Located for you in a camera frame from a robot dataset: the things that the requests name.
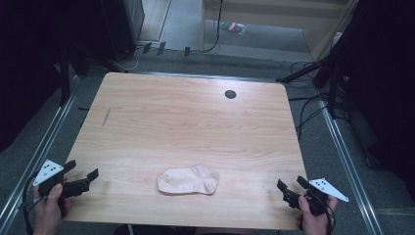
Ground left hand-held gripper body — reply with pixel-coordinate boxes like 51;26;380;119
32;159;91;218

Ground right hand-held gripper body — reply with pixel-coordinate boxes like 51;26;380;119
282;177;349;217

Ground person's right hand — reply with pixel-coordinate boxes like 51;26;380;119
297;195;339;235

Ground person's left hand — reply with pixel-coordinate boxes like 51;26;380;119
31;175;73;233

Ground black metal stand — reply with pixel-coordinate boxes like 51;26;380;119
58;48;71;107

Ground black tripod stand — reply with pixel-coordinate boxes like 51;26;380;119
275;48;347;120

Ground black curtain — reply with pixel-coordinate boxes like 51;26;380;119
337;0;415;204
0;0;110;153

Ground dark cabinet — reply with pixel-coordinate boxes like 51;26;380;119
100;0;146;62

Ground colourful packet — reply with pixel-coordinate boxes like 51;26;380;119
219;21;247;36

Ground metal floor rail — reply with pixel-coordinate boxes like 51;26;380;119
0;74;81;229
317;97;386;235

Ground right hand-held gripper black cable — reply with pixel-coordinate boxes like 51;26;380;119
322;201;338;235

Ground hand-held gripper black cable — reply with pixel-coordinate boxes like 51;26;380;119
21;173;39;235
322;201;338;235

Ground left hand-held gripper black cable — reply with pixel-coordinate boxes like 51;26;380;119
21;173;39;235

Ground black floor cables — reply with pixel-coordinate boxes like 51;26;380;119
288;60;331;142

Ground white cable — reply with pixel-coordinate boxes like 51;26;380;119
112;45;145;73

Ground beige wooden frame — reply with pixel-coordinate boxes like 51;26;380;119
200;0;360;62

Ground black hanging cable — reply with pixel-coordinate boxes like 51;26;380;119
200;0;225;54

